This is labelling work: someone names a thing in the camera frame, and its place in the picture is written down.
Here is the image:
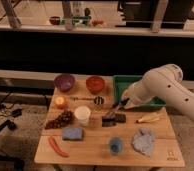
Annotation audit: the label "black handled brush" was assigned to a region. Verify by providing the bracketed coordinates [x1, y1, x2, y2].
[102, 102, 122, 127]

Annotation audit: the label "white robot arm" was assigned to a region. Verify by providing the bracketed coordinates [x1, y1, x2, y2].
[121, 64, 194, 122]

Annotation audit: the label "green plastic tray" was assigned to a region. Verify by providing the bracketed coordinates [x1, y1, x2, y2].
[113, 75, 166, 110]

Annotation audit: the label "black sponge block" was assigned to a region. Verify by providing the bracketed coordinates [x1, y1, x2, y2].
[115, 114, 126, 123]

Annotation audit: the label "metal measuring spoon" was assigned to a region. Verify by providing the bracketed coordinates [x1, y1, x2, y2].
[71, 96, 105, 105]

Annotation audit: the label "yellow banana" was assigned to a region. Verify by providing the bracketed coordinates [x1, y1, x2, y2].
[137, 112, 160, 123]

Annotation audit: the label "blue crumpled cloth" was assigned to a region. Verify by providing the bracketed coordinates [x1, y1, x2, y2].
[131, 128, 155, 157]

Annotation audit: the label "blue cup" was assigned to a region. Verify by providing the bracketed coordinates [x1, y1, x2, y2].
[108, 137, 123, 155]

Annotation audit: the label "white cup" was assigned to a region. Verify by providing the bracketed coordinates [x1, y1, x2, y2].
[74, 106, 91, 126]

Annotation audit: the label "wooden folding table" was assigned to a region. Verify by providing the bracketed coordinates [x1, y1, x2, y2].
[34, 77, 186, 168]

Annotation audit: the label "bunch of dark grapes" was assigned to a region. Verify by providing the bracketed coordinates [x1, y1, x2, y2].
[45, 110, 74, 129]

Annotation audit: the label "blue sponge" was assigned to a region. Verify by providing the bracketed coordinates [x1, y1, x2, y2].
[62, 127, 83, 140]

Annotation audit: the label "purple bowl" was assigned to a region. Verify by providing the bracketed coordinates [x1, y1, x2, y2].
[54, 74, 75, 92]

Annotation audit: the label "orange fruit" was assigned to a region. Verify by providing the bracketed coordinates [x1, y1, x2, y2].
[55, 96, 68, 109]

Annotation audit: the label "red chili pepper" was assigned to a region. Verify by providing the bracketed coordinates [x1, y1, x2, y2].
[48, 136, 69, 157]

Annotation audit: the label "green background object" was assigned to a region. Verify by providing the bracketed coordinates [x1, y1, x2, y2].
[60, 16, 90, 27]

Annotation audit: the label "dark red background bowl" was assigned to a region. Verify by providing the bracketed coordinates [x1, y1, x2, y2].
[49, 16, 60, 25]

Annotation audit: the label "black cables on floor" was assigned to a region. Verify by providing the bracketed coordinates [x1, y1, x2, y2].
[0, 91, 24, 141]

